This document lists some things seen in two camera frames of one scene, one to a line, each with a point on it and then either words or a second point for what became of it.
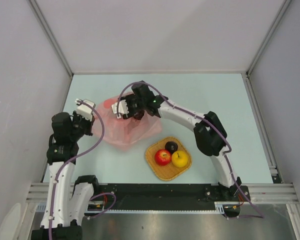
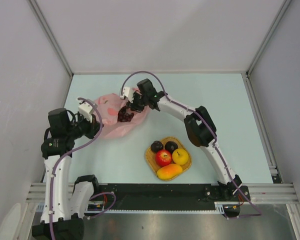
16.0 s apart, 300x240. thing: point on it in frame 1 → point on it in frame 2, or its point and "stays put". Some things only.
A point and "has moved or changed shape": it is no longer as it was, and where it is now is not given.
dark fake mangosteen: x=171 y=146 stays put
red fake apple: x=162 y=157 stays put
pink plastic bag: x=123 y=133 has moved or changed shape
